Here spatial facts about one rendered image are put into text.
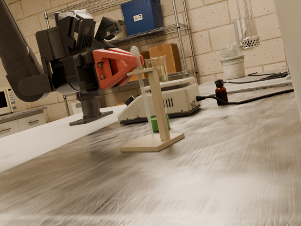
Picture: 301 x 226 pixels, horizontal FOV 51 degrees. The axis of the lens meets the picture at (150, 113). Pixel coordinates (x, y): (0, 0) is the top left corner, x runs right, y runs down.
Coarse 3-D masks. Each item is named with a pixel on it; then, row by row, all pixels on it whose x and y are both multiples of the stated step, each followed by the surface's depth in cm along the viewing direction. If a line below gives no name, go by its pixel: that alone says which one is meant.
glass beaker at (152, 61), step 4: (148, 56) 83; (152, 56) 84; (156, 56) 79; (160, 56) 79; (164, 56) 81; (148, 60) 80; (152, 60) 79; (156, 60) 79; (160, 60) 79; (164, 60) 81; (148, 64) 80; (152, 64) 79; (156, 64) 79; (160, 64) 79; (164, 64) 80; (160, 68) 79; (164, 68) 80; (160, 72) 80; (164, 72) 80; (160, 76) 80; (164, 76) 80; (160, 80) 80; (164, 80) 80
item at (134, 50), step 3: (132, 48) 50; (135, 48) 50; (132, 51) 50; (135, 51) 50; (132, 54) 50; (135, 54) 50; (138, 54) 50; (138, 57) 50; (138, 60) 50; (138, 63) 50; (138, 66) 50; (135, 69) 51
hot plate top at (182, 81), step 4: (176, 80) 83; (180, 80) 77; (184, 80) 76; (188, 80) 79; (192, 80) 83; (160, 84) 77; (164, 84) 77; (168, 84) 76; (172, 84) 76; (176, 84) 76; (180, 84) 76; (148, 88) 79
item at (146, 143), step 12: (132, 72) 50; (144, 72) 49; (156, 72) 49; (156, 84) 49; (156, 96) 49; (156, 108) 50; (168, 132) 51; (132, 144) 52; (144, 144) 50; (156, 144) 48; (168, 144) 49
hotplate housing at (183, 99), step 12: (192, 84) 82; (168, 96) 76; (180, 96) 75; (192, 96) 79; (204, 96) 82; (132, 108) 81; (144, 108) 79; (168, 108) 77; (180, 108) 76; (192, 108) 77; (120, 120) 82; (132, 120) 82; (144, 120) 80
